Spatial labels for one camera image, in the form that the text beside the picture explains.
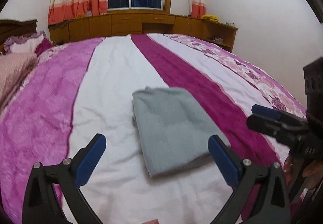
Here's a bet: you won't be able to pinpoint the purple striped bedspread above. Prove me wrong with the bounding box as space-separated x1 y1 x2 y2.
1 34 305 223

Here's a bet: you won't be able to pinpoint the person's left hand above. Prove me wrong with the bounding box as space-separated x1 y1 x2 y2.
142 219 159 224

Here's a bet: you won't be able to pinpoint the yellow object on cabinet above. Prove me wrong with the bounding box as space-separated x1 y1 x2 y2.
201 14 219 22

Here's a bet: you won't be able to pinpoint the white purple ruffled pillow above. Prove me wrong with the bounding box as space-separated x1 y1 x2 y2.
3 31 53 56

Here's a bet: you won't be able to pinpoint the wooden cabinet under window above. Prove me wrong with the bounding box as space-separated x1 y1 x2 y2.
48 10 238 52

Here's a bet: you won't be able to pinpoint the dark wooden headboard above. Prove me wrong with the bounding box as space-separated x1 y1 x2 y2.
0 19 37 55

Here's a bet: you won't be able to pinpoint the grey knit pants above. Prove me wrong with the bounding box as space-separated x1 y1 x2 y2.
132 87 231 178

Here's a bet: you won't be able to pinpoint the person's right hand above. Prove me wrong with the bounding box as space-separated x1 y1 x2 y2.
283 156 323 189

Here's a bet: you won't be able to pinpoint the pink pillow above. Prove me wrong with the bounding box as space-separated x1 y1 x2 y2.
1 52 38 111

